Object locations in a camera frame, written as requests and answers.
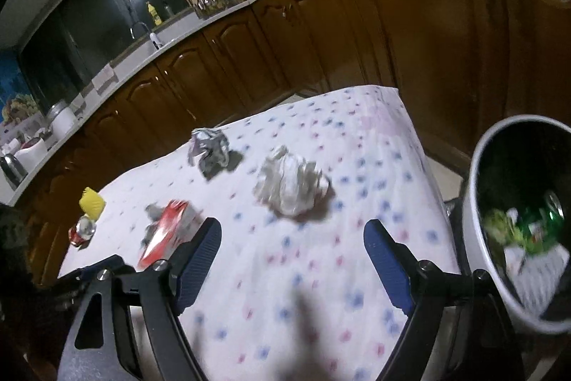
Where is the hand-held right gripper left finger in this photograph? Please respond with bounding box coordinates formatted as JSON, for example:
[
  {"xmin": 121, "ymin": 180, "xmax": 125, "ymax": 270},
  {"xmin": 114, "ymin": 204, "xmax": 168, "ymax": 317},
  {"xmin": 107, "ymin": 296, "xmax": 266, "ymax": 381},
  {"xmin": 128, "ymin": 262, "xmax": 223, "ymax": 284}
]
[{"xmin": 57, "ymin": 217, "xmax": 223, "ymax": 381}]

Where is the crushed red can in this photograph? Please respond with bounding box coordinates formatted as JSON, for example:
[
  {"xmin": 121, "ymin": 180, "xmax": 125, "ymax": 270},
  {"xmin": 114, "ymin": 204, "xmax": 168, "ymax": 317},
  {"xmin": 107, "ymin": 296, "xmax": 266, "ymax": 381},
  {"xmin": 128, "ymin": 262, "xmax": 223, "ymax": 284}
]
[{"xmin": 68, "ymin": 215, "xmax": 98, "ymax": 250}]

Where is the white crumpled paper ball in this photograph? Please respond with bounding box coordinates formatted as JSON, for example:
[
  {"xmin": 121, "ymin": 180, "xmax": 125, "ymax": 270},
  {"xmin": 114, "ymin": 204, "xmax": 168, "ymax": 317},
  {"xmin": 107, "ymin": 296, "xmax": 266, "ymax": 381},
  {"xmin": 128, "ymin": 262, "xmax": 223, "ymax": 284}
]
[{"xmin": 253, "ymin": 145, "xmax": 332, "ymax": 216}]

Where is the steel electric kettle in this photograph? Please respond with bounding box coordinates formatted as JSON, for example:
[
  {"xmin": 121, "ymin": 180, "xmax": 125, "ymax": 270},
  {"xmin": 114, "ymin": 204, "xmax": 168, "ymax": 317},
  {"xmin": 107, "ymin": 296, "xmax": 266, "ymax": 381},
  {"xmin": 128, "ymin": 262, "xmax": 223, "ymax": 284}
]
[{"xmin": 0, "ymin": 153, "xmax": 27, "ymax": 187}]

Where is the yellow pleated paper cup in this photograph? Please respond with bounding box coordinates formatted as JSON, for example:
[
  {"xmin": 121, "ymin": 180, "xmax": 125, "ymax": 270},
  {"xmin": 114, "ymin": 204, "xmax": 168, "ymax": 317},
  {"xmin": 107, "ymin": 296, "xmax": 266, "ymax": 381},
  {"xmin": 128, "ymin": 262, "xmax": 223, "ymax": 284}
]
[{"xmin": 79, "ymin": 186, "xmax": 107, "ymax": 220}]

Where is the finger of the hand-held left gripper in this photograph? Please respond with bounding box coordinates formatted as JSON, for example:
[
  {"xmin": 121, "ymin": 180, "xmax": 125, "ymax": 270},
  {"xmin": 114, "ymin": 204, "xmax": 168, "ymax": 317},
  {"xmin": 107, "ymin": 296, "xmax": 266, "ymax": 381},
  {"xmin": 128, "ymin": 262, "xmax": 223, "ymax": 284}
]
[{"xmin": 60, "ymin": 255, "xmax": 135, "ymax": 281}]

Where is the dark kitchen window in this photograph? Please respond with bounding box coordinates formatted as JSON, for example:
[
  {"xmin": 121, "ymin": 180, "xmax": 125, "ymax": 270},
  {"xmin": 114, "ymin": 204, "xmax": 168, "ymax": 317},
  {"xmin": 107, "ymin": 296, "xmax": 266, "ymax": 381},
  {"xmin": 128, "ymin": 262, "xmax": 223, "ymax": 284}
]
[{"xmin": 18, "ymin": 0, "xmax": 233, "ymax": 105}]

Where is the white foam net sleeve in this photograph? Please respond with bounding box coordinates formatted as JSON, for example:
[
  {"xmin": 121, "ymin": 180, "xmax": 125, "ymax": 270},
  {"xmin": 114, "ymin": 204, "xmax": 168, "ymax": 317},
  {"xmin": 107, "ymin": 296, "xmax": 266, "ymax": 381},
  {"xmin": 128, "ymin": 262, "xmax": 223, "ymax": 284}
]
[{"xmin": 504, "ymin": 245, "xmax": 569, "ymax": 310}]

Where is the white floral tablecloth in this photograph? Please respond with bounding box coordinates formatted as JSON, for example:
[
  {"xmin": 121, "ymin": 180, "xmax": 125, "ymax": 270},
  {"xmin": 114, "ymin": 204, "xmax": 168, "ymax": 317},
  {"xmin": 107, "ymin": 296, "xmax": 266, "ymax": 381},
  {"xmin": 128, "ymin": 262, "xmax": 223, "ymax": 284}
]
[{"xmin": 58, "ymin": 85, "xmax": 462, "ymax": 381}]

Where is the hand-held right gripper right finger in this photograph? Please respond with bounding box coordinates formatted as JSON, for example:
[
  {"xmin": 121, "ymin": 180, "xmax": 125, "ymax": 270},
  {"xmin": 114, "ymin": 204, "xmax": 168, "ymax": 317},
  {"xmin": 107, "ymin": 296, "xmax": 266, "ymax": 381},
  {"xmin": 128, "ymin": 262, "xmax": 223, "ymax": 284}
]
[{"xmin": 363, "ymin": 219, "xmax": 527, "ymax": 381}]

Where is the crumpled silver carton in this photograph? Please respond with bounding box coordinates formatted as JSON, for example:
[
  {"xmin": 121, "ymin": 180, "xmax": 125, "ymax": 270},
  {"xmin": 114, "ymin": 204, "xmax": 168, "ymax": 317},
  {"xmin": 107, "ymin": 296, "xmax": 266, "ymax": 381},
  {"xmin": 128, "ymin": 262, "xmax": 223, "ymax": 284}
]
[{"xmin": 190, "ymin": 127, "xmax": 233, "ymax": 179}]

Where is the blue wall poster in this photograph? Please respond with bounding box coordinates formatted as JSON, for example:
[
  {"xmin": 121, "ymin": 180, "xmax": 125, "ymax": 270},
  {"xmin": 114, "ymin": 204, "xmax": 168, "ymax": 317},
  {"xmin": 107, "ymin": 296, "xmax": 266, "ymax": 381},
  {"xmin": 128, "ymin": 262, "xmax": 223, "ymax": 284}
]
[{"xmin": 0, "ymin": 51, "xmax": 39, "ymax": 127}]

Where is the white container with red lid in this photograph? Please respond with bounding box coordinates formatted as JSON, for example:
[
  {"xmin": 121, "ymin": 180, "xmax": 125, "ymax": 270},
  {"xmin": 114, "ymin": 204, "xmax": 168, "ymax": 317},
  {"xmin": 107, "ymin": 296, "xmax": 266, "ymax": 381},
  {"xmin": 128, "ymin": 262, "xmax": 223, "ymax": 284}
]
[{"xmin": 15, "ymin": 137, "xmax": 47, "ymax": 172}]

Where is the white jar with metal lid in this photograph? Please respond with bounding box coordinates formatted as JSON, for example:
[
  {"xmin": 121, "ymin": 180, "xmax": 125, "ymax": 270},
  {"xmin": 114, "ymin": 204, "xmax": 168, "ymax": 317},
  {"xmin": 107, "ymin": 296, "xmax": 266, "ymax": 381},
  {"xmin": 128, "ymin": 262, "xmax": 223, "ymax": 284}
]
[{"xmin": 47, "ymin": 100, "xmax": 81, "ymax": 139}]

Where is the red snack packet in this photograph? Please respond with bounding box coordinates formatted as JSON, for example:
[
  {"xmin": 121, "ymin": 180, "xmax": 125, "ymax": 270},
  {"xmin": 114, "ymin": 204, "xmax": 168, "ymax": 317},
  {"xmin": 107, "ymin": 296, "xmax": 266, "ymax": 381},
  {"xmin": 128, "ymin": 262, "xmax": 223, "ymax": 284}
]
[{"xmin": 138, "ymin": 199, "xmax": 201, "ymax": 270}]

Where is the white kitchen countertop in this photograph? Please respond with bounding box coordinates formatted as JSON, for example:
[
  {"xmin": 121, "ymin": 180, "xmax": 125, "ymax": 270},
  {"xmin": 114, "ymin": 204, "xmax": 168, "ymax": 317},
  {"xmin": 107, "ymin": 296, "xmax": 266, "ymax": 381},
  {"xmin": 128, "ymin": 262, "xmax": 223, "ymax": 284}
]
[{"xmin": 0, "ymin": 0, "xmax": 522, "ymax": 207}]

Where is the white bin with black liner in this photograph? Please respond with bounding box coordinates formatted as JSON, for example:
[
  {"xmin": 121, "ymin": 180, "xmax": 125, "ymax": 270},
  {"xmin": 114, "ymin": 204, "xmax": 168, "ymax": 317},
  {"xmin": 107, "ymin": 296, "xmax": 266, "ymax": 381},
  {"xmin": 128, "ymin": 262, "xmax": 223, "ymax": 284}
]
[{"xmin": 461, "ymin": 115, "xmax": 571, "ymax": 335}]

